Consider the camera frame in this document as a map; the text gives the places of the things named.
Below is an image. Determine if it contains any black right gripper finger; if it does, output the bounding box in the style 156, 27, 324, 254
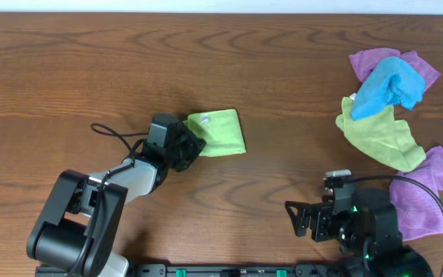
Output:
292, 215, 310, 237
285, 201, 313, 223

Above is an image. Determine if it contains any light green microfiber cloth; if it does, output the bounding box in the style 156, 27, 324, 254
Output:
184, 109, 246, 157

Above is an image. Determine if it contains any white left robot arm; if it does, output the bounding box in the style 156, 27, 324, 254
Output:
26, 122, 205, 276

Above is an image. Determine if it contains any olive green microfiber cloth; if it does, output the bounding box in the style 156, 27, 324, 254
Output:
335, 97, 426, 172

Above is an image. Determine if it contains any blue microfiber cloth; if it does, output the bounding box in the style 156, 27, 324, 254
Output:
351, 56, 426, 121

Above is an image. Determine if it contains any purple cloth far side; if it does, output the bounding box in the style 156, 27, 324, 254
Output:
348, 47, 441, 92

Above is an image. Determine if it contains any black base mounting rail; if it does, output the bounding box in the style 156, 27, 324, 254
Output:
35, 262, 345, 277

